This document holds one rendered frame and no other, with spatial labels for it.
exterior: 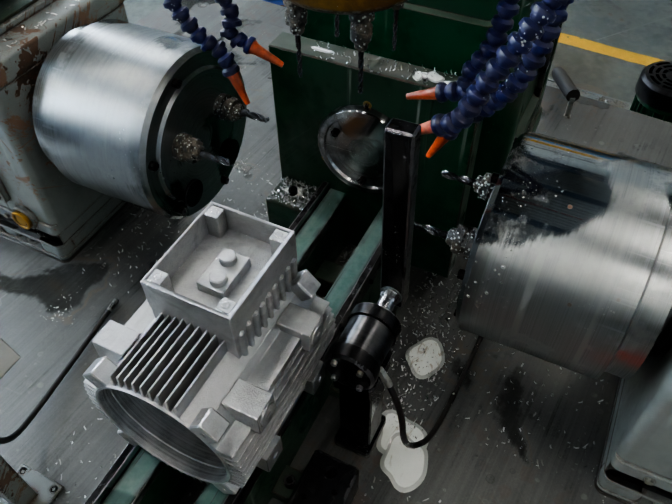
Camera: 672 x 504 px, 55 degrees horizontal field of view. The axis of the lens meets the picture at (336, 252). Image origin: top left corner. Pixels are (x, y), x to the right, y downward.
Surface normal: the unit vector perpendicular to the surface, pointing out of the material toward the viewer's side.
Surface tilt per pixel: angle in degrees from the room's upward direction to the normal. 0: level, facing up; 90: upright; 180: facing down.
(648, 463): 90
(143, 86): 28
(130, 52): 9
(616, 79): 0
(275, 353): 0
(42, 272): 0
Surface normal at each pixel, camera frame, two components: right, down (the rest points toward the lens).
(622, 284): -0.35, 0.11
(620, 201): -0.11, -0.49
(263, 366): -0.01, -0.66
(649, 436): -0.44, 0.67
